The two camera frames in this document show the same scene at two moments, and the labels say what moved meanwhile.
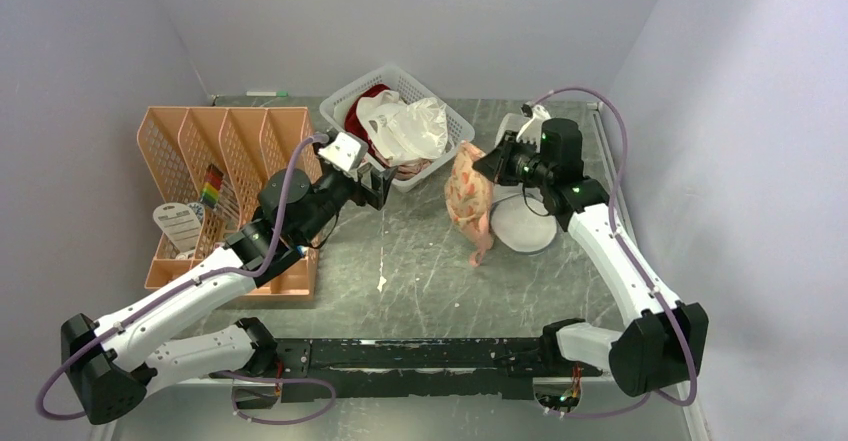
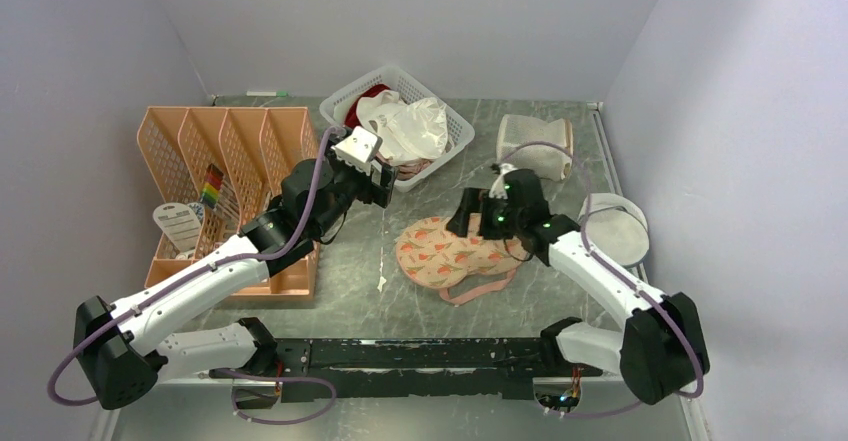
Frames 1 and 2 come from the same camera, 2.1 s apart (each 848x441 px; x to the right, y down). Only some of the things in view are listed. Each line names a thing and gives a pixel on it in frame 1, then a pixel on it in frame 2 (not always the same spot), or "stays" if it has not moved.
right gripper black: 496,166 → 471,203
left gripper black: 377,194 stays
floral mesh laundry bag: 470,194 → 431,255
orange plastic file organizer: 219,158 stays
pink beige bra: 410,168 stays
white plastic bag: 405,132 stays
